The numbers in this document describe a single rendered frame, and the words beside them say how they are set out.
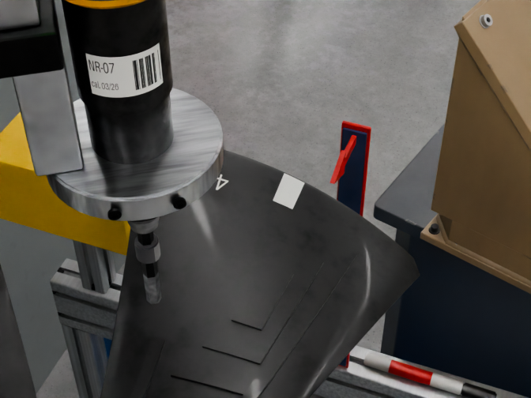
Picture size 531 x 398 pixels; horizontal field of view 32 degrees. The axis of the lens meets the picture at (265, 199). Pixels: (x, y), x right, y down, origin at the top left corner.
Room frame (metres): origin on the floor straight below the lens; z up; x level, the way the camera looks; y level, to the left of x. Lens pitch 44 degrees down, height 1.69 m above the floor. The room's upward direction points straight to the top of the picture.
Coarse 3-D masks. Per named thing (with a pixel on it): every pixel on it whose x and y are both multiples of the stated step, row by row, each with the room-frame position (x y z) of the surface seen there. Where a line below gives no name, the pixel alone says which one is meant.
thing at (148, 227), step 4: (148, 220) 0.27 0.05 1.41; (152, 220) 0.27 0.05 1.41; (156, 220) 0.28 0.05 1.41; (132, 224) 0.27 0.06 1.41; (136, 224) 0.27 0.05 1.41; (140, 224) 0.27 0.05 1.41; (144, 224) 0.27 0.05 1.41; (148, 224) 0.27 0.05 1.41; (152, 224) 0.27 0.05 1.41; (156, 224) 0.28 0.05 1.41; (132, 228) 0.27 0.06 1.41; (136, 228) 0.27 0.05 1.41; (140, 228) 0.27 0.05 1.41; (144, 228) 0.27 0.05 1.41; (148, 228) 0.27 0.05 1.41; (152, 228) 0.27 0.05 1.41; (136, 232) 0.27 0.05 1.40; (140, 232) 0.27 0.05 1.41; (144, 232) 0.27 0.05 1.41; (148, 232) 0.27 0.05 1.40
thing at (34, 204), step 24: (0, 144) 0.72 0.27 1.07; (24, 144) 0.72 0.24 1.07; (0, 168) 0.70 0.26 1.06; (24, 168) 0.69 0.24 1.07; (0, 192) 0.70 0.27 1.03; (24, 192) 0.69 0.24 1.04; (48, 192) 0.68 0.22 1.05; (0, 216) 0.70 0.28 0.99; (24, 216) 0.69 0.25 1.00; (48, 216) 0.68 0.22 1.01; (72, 216) 0.67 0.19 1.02; (96, 240) 0.66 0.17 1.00; (120, 240) 0.65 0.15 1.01
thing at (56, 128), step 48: (0, 0) 0.26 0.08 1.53; (48, 0) 0.27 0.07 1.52; (0, 48) 0.25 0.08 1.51; (48, 48) 0.25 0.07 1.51; (48, 96) 0.26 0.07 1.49; (192, 96) 0.30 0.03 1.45; (48, 144) 0.26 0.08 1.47; (192, 144) 0.27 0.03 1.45; (96, 192) 0.25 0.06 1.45; (144, 192) 0.25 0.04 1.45; (192, 192) 0.25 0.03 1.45
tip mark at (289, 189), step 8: (288, 176) 0.52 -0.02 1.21; (280, 184) 0.51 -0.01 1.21; (288, 184) 0.52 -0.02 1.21; (296, 184) 0.52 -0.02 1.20; (280, 192) 0.51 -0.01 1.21; (288, 192) 0.51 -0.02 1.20; (296, 192) 0.51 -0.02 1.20; (280, 200) 0.50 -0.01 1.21; (288, 200) 0.50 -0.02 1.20; (296, 200) 0.50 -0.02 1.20
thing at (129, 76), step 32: (64, 0) 0.27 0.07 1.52; (160, 0) 0.27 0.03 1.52; (96, 32) 0.26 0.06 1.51; (128, 32) 0.26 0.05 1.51; (160, 32) 0.27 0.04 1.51; (96, 64) 0.26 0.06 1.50; (128, 64) 0.26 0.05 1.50; (160, 64) 0.27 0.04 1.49; (96, 96) 0.26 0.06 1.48; (128, 96) 0.26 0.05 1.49; (160, 96) 0.27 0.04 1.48; (96, 128) 0.27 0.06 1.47; (128, 128) 0.26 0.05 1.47; (160, 128) 0.27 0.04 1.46; (128, 160) 0.26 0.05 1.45
